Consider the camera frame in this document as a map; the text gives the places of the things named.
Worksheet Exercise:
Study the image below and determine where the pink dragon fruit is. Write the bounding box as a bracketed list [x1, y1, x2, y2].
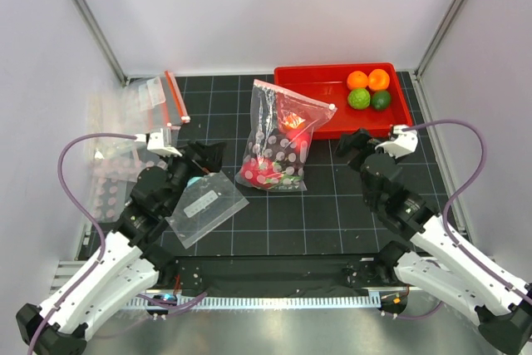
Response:
[238, 159, 303, 191]

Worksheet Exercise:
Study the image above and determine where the red plastic tray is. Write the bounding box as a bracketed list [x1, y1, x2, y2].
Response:
[273, 62, 412, 140]

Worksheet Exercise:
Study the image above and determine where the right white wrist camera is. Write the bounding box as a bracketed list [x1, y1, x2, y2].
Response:
[375, 125, 419, 160]

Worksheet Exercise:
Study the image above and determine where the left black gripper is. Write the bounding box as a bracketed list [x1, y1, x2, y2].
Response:
[160, 140, 224, 214]

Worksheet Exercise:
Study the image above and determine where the red apple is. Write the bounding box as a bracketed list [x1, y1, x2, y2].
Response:
[286, 129, 311, 153]

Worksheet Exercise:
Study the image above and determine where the pink-dotted bag on table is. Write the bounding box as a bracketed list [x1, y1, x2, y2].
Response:
[86, 148, 166, 225]

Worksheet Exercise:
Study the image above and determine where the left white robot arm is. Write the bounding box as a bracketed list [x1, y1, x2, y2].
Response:
[16, 141, 225, 354]

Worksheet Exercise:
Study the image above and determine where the clear blue-zip bag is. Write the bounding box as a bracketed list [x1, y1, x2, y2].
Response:
[167, 172, 249, 249]

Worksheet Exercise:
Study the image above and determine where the right aluminium corner post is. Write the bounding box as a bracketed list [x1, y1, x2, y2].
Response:
[414, 0, 467, 78]

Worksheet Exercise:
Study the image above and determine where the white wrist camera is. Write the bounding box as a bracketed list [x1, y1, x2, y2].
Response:
[135, 127, 182, 157]
[375, 125, 419, 160]

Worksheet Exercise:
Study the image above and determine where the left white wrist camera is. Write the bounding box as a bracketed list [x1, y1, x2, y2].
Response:
[135, 127, 182, 157]

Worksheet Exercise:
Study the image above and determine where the aluminium corner post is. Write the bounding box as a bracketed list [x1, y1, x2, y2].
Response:
[71, 0, 128, 86]
[414, 0, 467, 78]

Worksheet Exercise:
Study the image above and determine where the aluminium front frame bar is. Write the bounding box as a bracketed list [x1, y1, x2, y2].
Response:
[49, 257, 506, 294]

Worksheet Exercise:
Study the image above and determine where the light green bumpy fruit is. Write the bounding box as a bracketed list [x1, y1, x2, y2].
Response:
[347, 87, 371, 110]

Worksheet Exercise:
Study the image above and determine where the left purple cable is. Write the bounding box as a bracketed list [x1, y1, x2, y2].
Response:
[27, 133, 209, 355]

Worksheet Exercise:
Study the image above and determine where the black grid mat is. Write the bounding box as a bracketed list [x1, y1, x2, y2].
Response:
[76, 71, 475, 259]

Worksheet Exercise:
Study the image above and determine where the pink-dotted zip bag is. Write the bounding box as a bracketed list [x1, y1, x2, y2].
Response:
[236, 80, 337, 192]

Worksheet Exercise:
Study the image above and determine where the dark green lime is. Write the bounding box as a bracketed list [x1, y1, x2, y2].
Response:
[370, 91, 392, 111]

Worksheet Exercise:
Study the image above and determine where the perforated metal rail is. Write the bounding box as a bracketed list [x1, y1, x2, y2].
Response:
[119, 292, 382, 311]

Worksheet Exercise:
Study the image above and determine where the left aluminium corner post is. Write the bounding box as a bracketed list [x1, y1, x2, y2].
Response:
[71, 0, 128, 86]

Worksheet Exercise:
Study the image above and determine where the stack of orange-zip bags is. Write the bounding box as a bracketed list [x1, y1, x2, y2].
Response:
[89, 70, 191, 156]

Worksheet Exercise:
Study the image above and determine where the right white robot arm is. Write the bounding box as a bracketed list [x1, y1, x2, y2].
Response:
[336, 125, 531, 354]

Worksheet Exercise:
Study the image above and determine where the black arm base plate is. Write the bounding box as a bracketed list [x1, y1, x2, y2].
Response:
[155, 254, 404, 297]

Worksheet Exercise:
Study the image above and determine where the orange tangerine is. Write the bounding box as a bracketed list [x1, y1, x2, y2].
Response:
[367, 68, 390, 91]
[346, 71, 368, 91]
[281, 113, 305, 131]

